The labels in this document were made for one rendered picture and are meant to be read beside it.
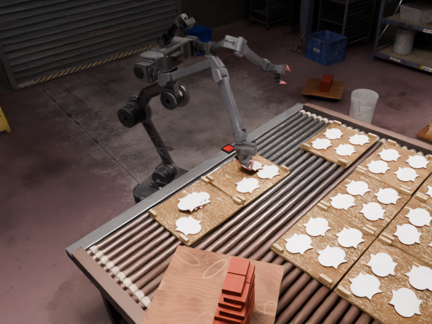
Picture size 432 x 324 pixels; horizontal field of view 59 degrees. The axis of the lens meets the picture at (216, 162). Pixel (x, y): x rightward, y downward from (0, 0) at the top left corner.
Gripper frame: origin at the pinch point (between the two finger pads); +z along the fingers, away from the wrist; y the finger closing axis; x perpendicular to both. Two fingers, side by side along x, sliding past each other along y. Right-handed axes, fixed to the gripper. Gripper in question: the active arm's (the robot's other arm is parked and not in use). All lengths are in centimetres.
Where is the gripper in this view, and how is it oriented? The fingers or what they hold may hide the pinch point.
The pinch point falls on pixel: (246, 166)
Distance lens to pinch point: 238.5
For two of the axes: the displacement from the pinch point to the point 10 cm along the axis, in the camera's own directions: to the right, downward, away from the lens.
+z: 2.8, 6.2, 7.4
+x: -7.0, 6.6, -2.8
